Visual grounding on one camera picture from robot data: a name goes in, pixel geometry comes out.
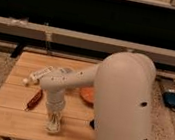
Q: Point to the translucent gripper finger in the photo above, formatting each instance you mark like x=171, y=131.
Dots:
x=49, y=118
x=59, y=119

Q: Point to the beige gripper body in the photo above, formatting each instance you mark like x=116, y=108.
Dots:
x=53, y=107

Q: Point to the white sponge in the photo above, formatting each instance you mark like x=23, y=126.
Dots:
x=53, y=125

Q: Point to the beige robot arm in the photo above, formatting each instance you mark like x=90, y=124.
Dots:
x=123, y=84

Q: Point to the black rectangular device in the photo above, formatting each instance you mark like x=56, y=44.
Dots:
x=92, y=123

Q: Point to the orange bowl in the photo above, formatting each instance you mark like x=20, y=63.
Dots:
x=87, y=94

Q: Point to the white plastic bottle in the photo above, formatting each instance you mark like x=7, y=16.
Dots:
x=34, y=77

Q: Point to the black table leg stand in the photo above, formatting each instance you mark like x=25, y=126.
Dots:
x=19, y=48

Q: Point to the blue power box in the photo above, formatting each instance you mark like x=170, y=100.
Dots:
x=169, y=99

